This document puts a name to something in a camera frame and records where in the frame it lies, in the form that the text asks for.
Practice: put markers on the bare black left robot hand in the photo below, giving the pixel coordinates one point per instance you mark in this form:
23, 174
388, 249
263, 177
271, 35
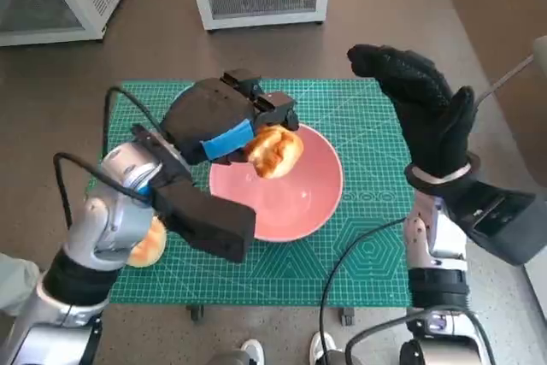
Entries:
209, 113

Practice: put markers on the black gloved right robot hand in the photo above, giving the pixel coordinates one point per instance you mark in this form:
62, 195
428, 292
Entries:
436, 121

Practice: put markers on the twisted orange toy bread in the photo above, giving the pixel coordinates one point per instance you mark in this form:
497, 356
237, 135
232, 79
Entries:
278, 153

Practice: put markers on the pink bowl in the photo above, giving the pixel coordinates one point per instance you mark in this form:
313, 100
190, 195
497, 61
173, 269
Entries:
290, 211

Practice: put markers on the round toy bread bun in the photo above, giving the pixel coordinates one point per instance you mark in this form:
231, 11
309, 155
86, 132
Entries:
149, 249

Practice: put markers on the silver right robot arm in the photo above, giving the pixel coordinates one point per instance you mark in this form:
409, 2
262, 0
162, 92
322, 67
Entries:
436, 284

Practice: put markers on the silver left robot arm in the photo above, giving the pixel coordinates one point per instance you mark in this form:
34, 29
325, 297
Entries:
102, 224

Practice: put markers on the grey metal chair leg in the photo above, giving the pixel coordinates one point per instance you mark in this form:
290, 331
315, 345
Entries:
508, 76

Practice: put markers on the green cutting mat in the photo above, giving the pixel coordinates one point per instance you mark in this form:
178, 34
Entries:
256, 271

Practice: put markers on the white board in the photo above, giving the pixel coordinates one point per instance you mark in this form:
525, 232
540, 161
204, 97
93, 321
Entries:
538, 288

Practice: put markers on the black table caster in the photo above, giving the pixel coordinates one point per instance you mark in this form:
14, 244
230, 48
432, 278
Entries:
195, 313
347, 316

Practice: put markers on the white shoe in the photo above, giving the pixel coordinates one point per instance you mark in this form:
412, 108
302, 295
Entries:
253, 352
320, 345

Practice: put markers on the person's leg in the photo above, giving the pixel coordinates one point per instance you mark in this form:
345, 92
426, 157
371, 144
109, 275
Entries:
17, 284

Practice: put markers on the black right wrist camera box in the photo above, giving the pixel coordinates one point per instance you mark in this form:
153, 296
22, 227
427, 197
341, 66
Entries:
504, 224

